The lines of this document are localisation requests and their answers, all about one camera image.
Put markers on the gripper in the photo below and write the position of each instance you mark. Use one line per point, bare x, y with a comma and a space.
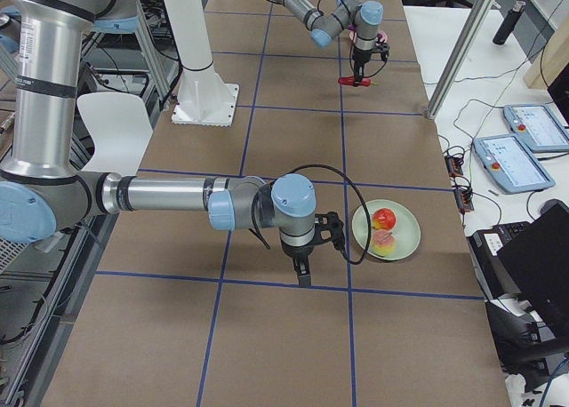
359, 59
297, 251

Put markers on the red chili pepper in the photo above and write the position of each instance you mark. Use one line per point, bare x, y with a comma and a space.
354, 81

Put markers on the peach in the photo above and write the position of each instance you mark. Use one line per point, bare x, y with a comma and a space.
383, 242

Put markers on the red apple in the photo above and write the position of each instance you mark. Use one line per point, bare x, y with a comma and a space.
384, 219

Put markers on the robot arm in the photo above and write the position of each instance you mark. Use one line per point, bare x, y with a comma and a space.
363, 18
75, 156

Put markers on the pink plate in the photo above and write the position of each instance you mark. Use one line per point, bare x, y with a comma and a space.
381, 38

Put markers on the green plate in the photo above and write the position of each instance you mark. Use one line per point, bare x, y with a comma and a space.
406, 231

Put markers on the brown paper table cover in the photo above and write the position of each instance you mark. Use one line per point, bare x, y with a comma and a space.
180, 314

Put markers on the black bottle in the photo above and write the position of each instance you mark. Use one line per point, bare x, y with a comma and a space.
508, 25

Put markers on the near teach pendant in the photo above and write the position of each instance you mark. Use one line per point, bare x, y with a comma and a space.
511, 164

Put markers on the teach pendant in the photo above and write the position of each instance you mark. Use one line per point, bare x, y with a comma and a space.
537, 127
511, 164

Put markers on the far teach pendant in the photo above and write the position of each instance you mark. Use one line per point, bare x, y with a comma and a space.
537, 127

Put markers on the white chair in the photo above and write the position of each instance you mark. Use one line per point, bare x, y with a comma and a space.
120, 129

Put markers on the black laptop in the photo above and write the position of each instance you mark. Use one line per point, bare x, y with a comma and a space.
530, 259

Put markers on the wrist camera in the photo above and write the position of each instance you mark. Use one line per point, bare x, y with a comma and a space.
383, 49
329, 229

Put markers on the aluminium frame post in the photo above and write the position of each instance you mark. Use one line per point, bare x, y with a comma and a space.
459, 53

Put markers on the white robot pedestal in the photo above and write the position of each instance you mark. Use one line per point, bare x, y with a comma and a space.
202, 98

